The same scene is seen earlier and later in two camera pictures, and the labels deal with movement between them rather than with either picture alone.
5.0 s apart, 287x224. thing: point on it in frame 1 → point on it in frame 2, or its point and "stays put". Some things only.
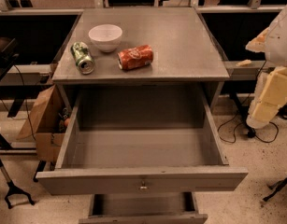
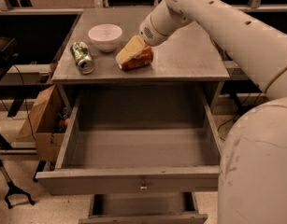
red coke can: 136,57 stays put
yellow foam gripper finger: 279,87 → 134,47
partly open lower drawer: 144,209 stays put
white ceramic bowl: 106,37 stays put
